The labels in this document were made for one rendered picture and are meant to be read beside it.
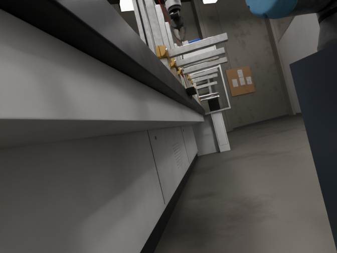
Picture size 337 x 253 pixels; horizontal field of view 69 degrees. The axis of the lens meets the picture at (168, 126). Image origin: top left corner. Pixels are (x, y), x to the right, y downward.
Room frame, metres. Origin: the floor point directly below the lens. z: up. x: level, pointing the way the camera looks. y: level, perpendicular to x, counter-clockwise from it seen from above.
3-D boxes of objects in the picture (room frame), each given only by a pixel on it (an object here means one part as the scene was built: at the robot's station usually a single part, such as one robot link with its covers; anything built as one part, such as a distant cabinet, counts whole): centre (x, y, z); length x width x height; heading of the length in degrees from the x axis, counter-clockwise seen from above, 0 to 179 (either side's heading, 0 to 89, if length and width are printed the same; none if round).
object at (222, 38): (1.10, -0.13, 0.82); 0.44 x 0.03 x 0.04; 79
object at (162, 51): (1.10, -0.05, 0.83); 0.14 x 0.06 x 0.05; 169
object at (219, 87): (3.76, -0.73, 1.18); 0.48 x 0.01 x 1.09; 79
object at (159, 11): (1.32, -0.09, 0.93); 0.04 x 0.04 x 0.48; 79
